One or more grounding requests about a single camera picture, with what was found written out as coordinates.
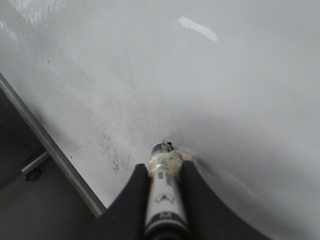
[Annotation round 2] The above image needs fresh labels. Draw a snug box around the white whiteboard with aluminium frame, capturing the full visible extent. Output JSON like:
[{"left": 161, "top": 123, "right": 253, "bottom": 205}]
[{"left": 0, "top": 0, "right": 320, "bottom": 240}]

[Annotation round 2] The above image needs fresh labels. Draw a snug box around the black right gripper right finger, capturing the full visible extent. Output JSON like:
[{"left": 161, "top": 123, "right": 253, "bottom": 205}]
[{"left": 180, "top": 161, "right": 269, "bottom": 240}]

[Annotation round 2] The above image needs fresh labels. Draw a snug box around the white black whiteboard marker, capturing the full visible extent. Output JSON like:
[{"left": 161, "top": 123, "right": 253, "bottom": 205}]
[{"left": 144, "top": 142, "right": 189, "bottom": 240}]

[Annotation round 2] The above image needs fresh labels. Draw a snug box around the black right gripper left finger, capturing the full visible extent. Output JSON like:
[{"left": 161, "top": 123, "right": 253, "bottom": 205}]
[{"left": 86, "top": 164, "right": 148, "bottom": 240}]

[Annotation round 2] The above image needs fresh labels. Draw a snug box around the whiteboard stand leg with caster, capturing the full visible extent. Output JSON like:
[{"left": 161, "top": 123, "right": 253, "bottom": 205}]
[{"left": 20, "top": 151, "right": 50, "bottom": 182}]

